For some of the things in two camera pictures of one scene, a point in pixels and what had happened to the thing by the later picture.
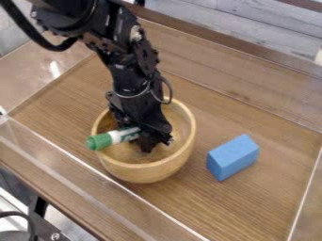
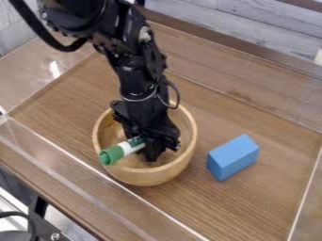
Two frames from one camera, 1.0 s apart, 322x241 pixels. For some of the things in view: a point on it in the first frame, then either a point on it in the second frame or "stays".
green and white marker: (100, 141) -> (113, 153)
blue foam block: (231, 157) stays
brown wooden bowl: (127, 162) stays
